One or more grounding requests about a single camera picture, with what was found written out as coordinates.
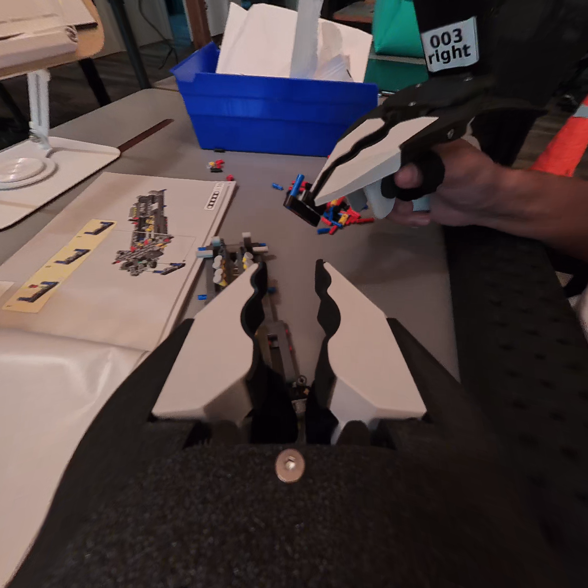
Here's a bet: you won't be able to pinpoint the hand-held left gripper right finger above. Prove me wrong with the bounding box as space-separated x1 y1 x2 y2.
312 259 428 445

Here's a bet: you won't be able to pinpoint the crumpled white paper bags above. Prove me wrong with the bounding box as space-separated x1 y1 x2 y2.
216 0 373 83

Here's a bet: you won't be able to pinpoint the blue plastic bin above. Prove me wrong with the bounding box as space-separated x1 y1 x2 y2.
170 42 379 157

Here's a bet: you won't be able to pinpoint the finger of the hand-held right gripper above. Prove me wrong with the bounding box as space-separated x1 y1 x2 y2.
321 117 386 179
314 116 440 207

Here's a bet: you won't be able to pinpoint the grey lego chassis assembly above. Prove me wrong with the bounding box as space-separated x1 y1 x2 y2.
198 232 313 414

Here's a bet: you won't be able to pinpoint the black lego beam blue pins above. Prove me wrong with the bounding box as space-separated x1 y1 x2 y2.
283 174 327 227

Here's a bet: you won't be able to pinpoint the black stand pole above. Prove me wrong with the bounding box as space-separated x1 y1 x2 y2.
108 0 152 90

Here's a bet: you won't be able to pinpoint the pile of lego pins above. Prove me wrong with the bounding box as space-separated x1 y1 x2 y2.
285 179 375 235

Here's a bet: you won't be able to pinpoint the teal felt bag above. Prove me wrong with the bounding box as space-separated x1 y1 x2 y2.
372 0 425 58

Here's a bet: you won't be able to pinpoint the orange traffic cone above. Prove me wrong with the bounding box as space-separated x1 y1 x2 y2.
530 96 588 177

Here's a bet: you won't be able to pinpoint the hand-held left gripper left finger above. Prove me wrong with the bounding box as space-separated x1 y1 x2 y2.
152 262 269 426

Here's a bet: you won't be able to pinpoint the dark green mat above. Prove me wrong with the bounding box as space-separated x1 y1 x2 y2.
365 57 430 92

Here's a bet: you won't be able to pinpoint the lego instruction booklet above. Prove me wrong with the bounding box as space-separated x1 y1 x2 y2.
0 172 237 575

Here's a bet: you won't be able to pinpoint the person's right hand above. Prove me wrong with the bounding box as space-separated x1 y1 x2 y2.
386 138 506 228

